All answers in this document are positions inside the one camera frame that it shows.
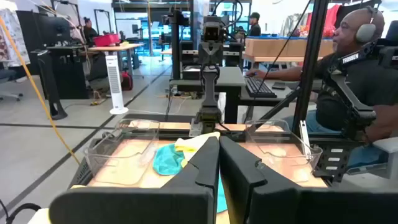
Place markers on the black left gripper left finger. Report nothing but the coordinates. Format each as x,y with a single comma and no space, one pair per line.
140,205

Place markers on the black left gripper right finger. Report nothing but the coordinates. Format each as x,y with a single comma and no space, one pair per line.
295,208

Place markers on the clear plastic basket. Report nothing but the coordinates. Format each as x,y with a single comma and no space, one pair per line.
102,161
295,161

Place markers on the teal microfiber towel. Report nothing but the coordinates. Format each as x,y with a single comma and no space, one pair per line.
168,160

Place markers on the light blue microfiber towel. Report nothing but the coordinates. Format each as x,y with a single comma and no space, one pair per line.
221,199

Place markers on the yellow microfiber towel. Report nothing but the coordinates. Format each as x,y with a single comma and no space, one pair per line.
192,144

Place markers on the black background robot arm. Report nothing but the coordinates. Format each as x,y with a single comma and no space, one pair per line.
349,58

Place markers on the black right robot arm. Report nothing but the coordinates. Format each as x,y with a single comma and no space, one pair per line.
209,90

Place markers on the black desktop box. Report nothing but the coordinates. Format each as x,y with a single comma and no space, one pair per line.
191,73

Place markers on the person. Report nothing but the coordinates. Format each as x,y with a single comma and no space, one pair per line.
90,32
255,29
388,84

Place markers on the black keyboard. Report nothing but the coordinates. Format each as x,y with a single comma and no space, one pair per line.
259,87

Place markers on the long cardboard box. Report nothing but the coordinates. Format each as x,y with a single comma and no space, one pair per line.
270,47

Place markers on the black phone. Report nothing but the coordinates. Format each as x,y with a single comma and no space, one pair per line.
279,85

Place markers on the gray keyboard desk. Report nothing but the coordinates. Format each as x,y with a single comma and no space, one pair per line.
281,92

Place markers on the red bag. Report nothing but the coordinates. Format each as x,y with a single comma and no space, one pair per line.
127,81

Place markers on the wooden table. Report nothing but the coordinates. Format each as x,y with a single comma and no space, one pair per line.
118,47

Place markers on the white tower fan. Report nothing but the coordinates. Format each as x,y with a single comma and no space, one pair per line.
114,84

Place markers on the red plastic bin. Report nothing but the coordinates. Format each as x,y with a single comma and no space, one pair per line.
107,40

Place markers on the red cloth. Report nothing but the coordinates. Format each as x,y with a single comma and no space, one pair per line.
329,21

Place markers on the black desk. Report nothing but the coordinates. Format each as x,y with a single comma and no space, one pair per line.
70,74

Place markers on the gray over-ear headphones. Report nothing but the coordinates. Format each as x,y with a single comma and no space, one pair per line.
366,32

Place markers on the black monitor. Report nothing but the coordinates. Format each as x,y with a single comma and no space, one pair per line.
46,29

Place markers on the dark office chair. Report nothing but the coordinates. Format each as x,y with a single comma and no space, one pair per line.
6,76

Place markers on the patterned cloth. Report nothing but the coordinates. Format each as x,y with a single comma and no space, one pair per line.
14,40

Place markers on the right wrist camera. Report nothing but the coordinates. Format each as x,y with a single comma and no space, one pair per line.
212,31

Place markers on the black rig post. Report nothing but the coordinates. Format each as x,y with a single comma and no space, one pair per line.
175,46

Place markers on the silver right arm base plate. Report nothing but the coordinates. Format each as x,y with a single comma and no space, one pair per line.
195,129

